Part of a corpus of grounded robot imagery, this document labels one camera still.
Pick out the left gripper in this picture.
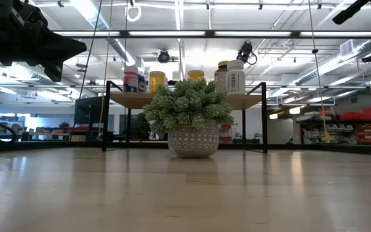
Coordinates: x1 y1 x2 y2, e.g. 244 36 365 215
0 0 88 67

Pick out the blue medicine bottle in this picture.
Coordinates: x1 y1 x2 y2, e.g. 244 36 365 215
137 72 148 93

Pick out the yellow-lidded jar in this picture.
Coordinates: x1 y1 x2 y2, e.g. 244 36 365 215
187 69 206 82

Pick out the white air vent box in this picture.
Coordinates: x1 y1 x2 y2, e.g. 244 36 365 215
339 38 364 58

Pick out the dark monitor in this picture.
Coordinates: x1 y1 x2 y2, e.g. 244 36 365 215
73 95 108 143

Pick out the white-capped bottle red label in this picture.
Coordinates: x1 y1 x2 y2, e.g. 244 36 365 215
122 65 139 93

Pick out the background workbench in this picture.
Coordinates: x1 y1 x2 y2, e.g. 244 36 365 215
27 124 91 142

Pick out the yellow translucent pill bottle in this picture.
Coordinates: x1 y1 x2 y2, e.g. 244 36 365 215
149 70 167 95

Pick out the shelving with red bins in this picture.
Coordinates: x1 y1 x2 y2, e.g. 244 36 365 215
296 107 371 146

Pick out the white bottle white cap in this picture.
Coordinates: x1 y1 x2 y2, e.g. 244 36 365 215
225 59 247 95

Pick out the green artificial plant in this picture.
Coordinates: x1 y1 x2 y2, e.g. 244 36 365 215
142 78 234 136

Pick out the grey patterned plant pot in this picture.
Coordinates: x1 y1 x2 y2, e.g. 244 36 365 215
167 121 220 159

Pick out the red and white bottle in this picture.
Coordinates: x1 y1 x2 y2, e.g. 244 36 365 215
218 123 233 144

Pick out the black hanging cable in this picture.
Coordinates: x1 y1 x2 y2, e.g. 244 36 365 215
70 0 104 142

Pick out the bright round ceiling duct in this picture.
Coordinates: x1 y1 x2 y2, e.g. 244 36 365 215
71 0 137 67

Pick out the yellow hanging cord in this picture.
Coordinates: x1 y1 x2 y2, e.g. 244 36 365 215
98 0 114 144

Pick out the silver ceiling duct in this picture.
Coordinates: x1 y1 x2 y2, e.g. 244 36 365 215
293 38 371 88

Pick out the white hanging ring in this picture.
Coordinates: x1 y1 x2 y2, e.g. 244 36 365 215
125 2 143 23

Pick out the wooden shelf black frame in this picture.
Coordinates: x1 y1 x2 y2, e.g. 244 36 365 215
101 80 269 154

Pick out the black table edge rail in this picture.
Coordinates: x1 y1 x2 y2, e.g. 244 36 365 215
0 140 371 158

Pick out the round black camera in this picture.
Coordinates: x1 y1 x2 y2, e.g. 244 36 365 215
157 49 171 64

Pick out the frame beam with light strips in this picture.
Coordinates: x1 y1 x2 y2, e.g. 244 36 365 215
52 30 371 40

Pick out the black camera with cable loop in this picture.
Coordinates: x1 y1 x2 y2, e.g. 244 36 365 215
236 41 258 66

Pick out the yellow cord with tassel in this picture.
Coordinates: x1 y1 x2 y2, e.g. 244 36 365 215
307 0 336 144

